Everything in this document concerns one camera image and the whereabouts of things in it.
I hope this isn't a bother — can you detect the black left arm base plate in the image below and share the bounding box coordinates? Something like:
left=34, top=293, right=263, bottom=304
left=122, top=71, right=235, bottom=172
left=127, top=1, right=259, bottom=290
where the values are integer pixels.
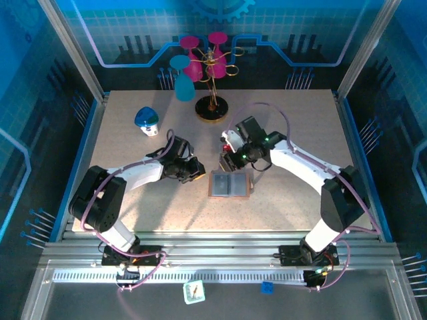
left=101, top=245, right=163, bottom=267

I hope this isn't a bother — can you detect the white green square tile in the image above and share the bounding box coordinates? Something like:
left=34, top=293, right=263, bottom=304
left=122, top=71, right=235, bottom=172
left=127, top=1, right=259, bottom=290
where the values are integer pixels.
left=182, top=279, right=206, bottom=305

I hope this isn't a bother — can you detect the white cup with blue lid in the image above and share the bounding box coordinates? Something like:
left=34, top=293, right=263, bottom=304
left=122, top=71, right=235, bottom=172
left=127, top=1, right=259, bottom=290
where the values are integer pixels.
left=133, top=106, right=160, bottom=138

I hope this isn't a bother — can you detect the magenta wine glass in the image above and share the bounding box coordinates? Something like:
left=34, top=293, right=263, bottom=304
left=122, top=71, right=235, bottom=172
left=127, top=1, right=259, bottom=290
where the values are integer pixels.
left=179, top=35, right=203, bottom=83
left=206, top=31, right=229, bottom=79

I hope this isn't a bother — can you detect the gold glass rack black base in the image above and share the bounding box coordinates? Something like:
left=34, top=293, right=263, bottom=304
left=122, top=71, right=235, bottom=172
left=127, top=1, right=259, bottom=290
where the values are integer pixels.
left=190, top=46, right=240, bottom=123

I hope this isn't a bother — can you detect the aluminium frame post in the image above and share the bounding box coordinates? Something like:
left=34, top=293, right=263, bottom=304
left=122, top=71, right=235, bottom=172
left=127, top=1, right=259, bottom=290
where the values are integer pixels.
left=37, top=0, right=109, bottom=103
left=334, top=0, right=402, bottom=101

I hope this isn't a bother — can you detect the brown wooden case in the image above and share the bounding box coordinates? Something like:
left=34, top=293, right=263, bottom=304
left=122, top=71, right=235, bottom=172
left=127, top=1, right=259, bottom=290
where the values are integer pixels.
left=207, top=170, right=256, bottom=201

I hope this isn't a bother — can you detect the teal wine glass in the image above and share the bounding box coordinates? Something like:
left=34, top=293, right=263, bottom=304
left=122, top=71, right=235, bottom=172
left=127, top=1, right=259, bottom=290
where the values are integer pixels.
left=169, top=55, right=196, bottom=103

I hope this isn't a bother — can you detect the aluminium front rail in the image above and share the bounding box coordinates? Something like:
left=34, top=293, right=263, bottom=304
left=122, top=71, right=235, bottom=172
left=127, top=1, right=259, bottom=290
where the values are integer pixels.
left=39, top=231, right=403, bottom=268

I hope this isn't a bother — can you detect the slotted grey cable duct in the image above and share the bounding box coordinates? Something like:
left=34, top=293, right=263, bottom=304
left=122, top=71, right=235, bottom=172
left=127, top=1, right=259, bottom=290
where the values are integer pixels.
left=52, top=269, right=308, bottom=284

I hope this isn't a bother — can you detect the black electronics board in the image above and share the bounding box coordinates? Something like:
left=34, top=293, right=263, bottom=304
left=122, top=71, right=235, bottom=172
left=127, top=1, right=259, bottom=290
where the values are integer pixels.
left=115, top=266, right=141, bottom=288
left=303, top=269, right=327, bottom=289

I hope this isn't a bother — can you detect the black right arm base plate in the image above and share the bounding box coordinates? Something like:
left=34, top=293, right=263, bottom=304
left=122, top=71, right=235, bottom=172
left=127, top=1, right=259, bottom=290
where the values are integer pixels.
left=278, top=245, right=340, bottom=267

